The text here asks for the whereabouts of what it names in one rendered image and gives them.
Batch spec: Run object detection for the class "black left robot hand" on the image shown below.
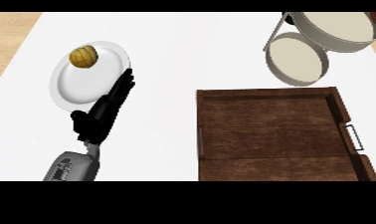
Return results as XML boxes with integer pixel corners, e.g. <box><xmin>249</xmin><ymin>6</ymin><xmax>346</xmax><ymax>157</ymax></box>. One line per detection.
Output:
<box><xmin>69</xmin><ymin>68</ymin><xmax>137</xmax><ymax>146</ymax></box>

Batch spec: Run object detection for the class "brown wooden tray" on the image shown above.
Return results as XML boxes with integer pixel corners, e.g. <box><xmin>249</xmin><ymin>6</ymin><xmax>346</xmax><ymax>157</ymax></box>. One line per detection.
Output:
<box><xmin>194</xmin><ymin>86</ymin><xmax>376</xmax><ymax>182</ymax></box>

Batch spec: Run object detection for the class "white round plate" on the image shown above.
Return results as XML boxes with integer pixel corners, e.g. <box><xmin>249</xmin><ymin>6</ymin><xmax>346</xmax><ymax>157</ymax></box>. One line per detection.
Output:
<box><xmin>49</xmin><ymin>40</ymin><xmax>133</xmax><ymax>113</ymax></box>

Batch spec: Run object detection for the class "yellow-green round melon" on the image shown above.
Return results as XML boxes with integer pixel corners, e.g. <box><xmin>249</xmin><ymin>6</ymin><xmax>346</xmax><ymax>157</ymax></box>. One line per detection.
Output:
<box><xmin>68</xmin><ymin>45</ymin><xmax>100</xmax><ymax>69</ymax></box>

